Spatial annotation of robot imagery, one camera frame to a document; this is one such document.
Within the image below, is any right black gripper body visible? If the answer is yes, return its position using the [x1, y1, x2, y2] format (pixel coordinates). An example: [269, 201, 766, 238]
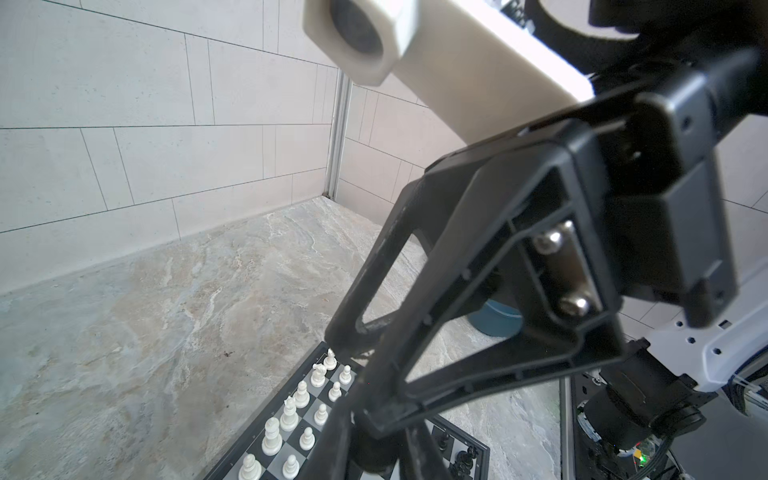
[523, 1, 767, 327]

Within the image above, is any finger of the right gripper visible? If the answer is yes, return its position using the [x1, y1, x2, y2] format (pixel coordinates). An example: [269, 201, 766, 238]
[362, 120, 623, 427]
[324, 180, 432, 360]

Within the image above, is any black white chess board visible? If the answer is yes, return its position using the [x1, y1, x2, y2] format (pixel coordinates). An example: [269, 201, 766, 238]
[207, 342, 490, 479]

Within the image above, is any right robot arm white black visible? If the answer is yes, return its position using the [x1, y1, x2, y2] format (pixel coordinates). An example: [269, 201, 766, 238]
[325, 1, 767, 443]

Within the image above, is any teal plastic bin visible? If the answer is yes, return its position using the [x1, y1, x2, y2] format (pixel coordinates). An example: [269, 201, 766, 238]
[467, 300, 523, 338]

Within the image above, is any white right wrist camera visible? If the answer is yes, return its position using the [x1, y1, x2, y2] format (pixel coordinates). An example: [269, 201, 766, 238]
[302, 1, 594, 144]

